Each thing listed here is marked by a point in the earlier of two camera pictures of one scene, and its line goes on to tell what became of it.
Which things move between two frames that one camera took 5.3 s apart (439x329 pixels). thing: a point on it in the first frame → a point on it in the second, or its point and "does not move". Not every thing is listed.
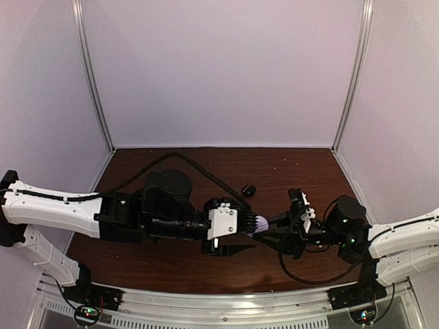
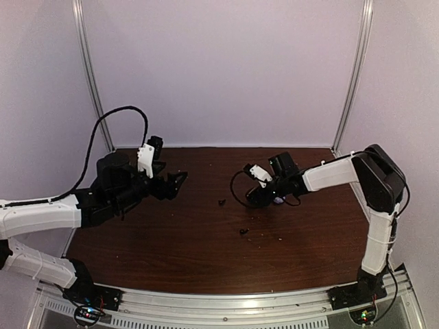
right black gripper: [297, 240] → [262, 199]
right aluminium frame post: [357, 73] does not move
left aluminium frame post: [77, 11] does not move
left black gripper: [217, 251] → [170, 190]
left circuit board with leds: [86, 315] does not move
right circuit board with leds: [363, 317] does not move
